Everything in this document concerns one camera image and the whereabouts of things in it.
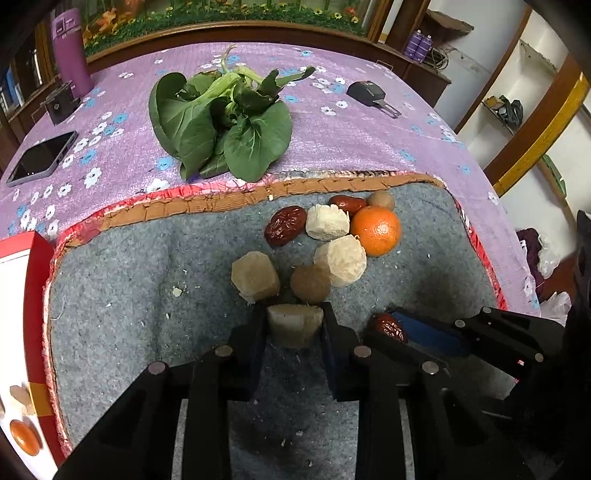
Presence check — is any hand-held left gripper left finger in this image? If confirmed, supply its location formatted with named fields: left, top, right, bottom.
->
left=55, top=302, right=269, bottom=480

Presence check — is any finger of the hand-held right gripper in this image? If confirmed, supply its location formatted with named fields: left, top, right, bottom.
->
left=392, top=305, right=565, bottom=380
left=364, top=330, right=515, bottom=403

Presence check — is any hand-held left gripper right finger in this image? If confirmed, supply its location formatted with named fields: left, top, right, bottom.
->
left=321, top=301, right=550, bottom=480

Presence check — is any red jujube date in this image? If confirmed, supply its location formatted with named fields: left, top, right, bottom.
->
left=264, top=205, right=308, bottom=247
left=329, top=195, right=368, bottom=217
left=367, top=313, right=409, bottom=344

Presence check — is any pale sugarcane chunk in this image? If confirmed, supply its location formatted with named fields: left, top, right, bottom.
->
left=305, top=204, right=350, bottom=241
left=9, top=384, right=37, bottom=416
left=314, top=234, right=368, bottom=288
left=231, top=250, right=281, bottom=304
left=267, top=303, right=324, bottom=349

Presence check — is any brown longan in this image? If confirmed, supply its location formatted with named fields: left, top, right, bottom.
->
left=367, top=190, right=396, bottom=210
left=290, top=264, right=332, bottom=305

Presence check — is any red and white box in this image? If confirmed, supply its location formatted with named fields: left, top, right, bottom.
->
left=0, top=231, right=70, bottom=469

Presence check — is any orange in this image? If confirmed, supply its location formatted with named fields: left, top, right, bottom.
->
left=351, top=205, right=402, bottom=258
left=9, top=419, right=42, bottom=457

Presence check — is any grey felt mat red trim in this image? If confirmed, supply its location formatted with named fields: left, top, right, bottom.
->
left=42, top=170, right=509, bottom=480

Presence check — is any dark purple cloth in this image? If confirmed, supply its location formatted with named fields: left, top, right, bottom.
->
left=516, top=227, right=548, bottom=278

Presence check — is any white plastic bag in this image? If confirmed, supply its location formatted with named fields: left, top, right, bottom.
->
left=538, top=247, right=575, bottom=324

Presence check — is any bok choy bunch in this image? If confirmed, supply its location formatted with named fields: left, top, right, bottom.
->
left=148, top=44, right=317, bottom=182

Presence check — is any purple floral blanket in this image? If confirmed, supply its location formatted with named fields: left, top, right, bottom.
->
left=0, top=41, right=541, bottom=315

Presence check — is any wooden shelf unit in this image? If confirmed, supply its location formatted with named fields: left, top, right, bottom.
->
left=455, top=0, right=591, bottom=222

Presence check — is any dark item on shelf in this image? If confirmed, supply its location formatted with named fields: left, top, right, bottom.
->
left=499, top=95, right=525, bottom=127

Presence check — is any black device with metal clip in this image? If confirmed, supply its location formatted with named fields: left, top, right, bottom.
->
left=346, top=80, right=402, bottom=119

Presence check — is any wooden headboard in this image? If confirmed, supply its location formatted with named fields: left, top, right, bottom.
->
left=85, top=21, right=451, bottom=109

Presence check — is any dark smartphone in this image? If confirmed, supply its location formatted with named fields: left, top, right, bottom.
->
left=6, top=130, right=80, bottom=188

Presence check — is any small black box device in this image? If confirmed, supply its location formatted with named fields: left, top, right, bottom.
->
left=44, top=80, right=84, bottom=126

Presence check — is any purple thermos bottle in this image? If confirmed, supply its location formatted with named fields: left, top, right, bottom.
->
left=51, top=7, right=95, bottom=97

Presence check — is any wooden cabinet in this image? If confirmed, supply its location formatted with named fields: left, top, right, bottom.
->
left=0, top=28, right=61, bottom=139

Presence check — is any tangled cable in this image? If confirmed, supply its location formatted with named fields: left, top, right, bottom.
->
left=431, top=42, right=458, bottom=71

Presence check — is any flower wall poster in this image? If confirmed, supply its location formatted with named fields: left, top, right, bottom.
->
left=81, top=0, right=386, bottom=56

